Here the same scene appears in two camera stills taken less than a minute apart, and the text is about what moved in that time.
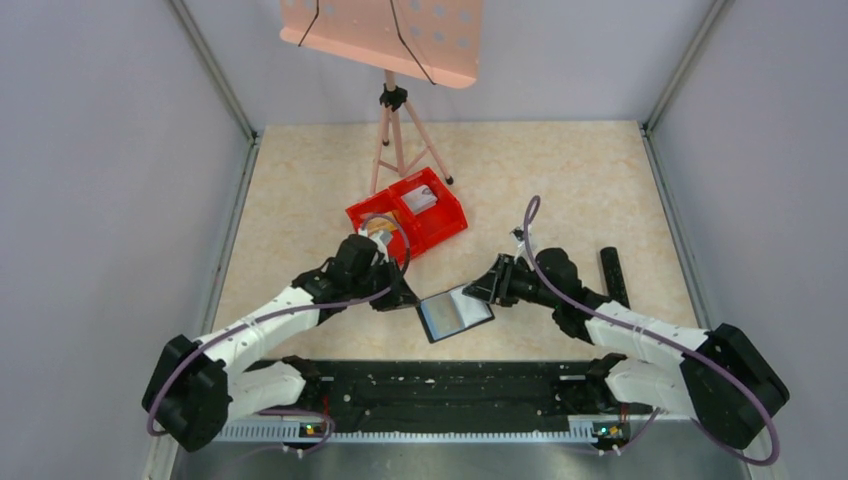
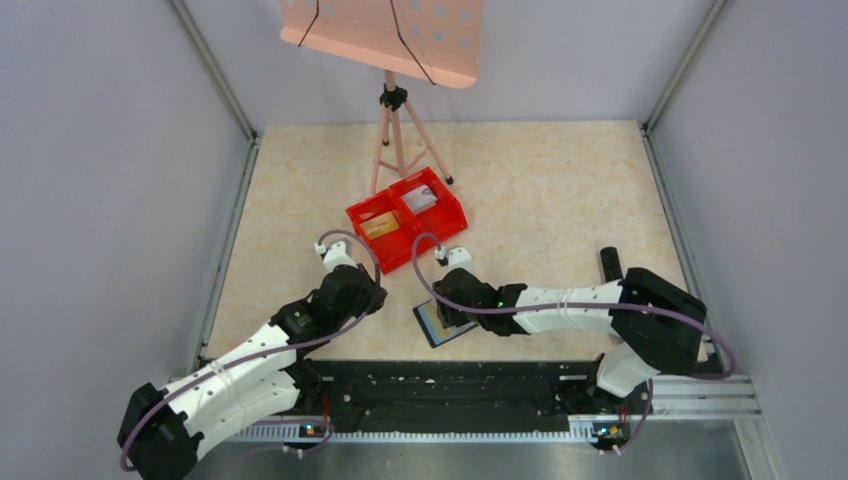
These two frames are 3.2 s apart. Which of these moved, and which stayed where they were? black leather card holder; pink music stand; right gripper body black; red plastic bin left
Moved: right gripper body black
Stayed: red plastic bin left; black leather card holder; pink music stand
